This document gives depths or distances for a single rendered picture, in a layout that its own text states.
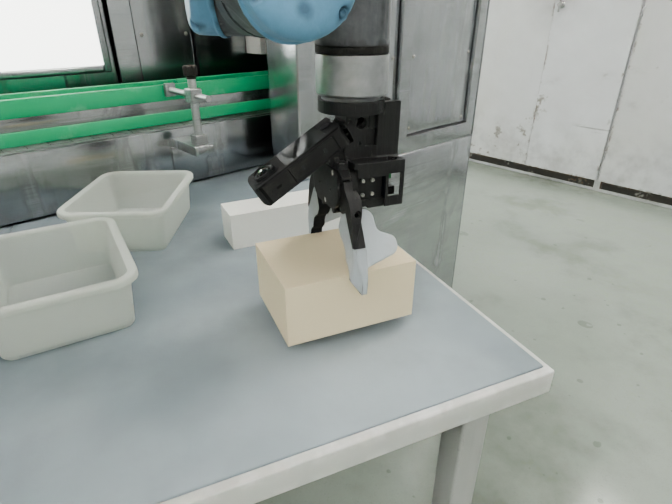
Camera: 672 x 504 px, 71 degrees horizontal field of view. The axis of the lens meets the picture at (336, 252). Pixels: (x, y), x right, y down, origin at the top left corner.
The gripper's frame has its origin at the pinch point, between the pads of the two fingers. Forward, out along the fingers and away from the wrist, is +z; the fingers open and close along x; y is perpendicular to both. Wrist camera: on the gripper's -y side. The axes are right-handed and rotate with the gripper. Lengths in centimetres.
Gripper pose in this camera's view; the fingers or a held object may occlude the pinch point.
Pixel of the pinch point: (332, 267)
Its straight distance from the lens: 57.6
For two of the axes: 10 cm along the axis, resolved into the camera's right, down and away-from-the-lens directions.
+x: -4.0, -4.2, 8.2
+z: -0.1, 8.9, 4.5
